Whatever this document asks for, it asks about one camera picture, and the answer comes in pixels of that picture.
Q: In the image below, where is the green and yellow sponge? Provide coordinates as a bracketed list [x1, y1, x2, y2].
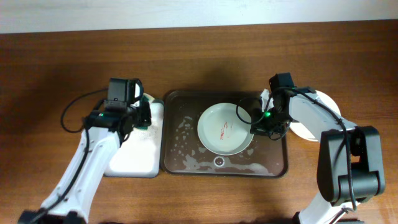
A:
[137, 93, 153, 129]

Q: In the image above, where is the pale green plate top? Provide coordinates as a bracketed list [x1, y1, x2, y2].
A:
[197, 103, 254, 156]

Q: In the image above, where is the white plate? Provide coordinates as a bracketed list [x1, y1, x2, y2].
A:
[289, 90, 342, 142]

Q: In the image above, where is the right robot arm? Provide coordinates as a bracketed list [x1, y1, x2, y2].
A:
[252, 88, 386, 223]

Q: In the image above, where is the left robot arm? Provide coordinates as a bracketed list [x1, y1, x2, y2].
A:
[17, 102, 151, 223]

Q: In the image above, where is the small dark soap tray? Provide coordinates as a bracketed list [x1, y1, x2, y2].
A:
[104, 93, 165, 178]

